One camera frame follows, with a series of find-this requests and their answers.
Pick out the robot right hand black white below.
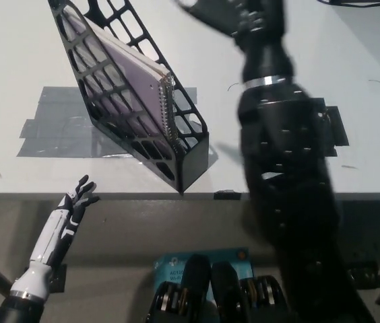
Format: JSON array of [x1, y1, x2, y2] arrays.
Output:
[[176, 0, 294, 85]]

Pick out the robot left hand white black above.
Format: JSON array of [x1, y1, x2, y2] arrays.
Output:
[[9, 174, 100, 300]]

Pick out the purple spiral notebook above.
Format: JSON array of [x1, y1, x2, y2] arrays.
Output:
[[55, 8, 178, 149]]

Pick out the black lattice magazine stand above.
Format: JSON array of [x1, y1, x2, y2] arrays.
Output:
[[47, 0, 210, 195]]

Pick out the robot torso black teal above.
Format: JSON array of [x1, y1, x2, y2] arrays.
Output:
[[146, 248, 294, 323]]

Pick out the black cable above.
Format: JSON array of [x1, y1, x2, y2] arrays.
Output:
[[317, 0, 380, 7]]

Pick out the grey duct tape patch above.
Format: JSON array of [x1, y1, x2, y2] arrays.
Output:
[[16, 87, 199, 161]]

